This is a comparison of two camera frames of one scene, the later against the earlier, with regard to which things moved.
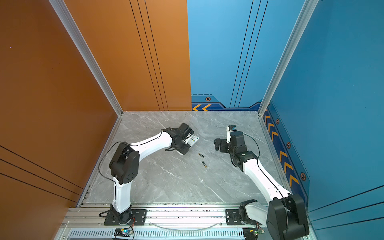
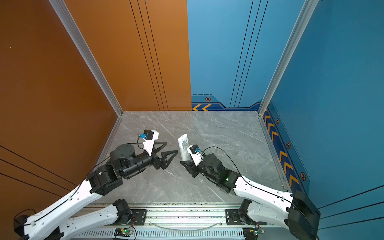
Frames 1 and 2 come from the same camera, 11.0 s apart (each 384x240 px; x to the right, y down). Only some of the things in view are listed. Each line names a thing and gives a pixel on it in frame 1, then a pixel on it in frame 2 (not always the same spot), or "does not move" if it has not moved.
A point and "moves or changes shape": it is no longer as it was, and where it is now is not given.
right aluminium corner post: (303, 18) does not move
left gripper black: (186, 150) -> (162, 163)
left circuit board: (123, 232) does not move
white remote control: (191, 140) moves or changes shape
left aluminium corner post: (68, 21) does not move
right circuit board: (252, 233) does not move
